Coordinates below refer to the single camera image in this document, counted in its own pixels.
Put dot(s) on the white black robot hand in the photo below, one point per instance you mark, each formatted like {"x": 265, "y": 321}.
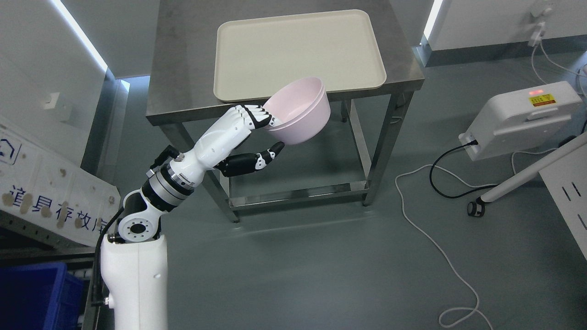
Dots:
{"x": 224, "y": 142}

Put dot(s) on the pink bowl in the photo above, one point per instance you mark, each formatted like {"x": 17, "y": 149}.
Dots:
{"x": 306, "y": 89}
{"x": 302, "y": 126}

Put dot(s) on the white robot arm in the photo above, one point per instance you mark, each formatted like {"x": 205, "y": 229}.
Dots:
{"x": 131, "y": 269}

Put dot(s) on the stainless steel table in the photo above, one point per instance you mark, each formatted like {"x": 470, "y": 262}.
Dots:
{"x": 181, "y": 83}

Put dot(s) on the cream plastic tray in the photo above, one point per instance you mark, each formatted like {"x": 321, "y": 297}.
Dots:
{"x": 257, "y": 57}

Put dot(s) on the white sign board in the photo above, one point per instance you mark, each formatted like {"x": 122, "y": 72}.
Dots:
{"x": 45, "y": 189}

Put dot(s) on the blue bin left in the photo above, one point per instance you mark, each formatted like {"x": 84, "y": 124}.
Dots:
{"x": 39, "y": 297}

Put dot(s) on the white stand leg with caster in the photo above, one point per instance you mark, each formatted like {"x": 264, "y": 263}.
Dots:
{"x": 477, "y": 207}

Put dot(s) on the white device box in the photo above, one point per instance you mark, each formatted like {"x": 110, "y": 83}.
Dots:
{"x": 520, "y": 120}

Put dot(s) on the white wall socket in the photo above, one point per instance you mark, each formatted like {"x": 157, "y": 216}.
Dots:
{"x": 57, "y": 106}

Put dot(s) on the white wall plug adapter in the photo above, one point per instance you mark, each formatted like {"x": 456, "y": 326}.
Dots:
{"x": 540, "y": 11}

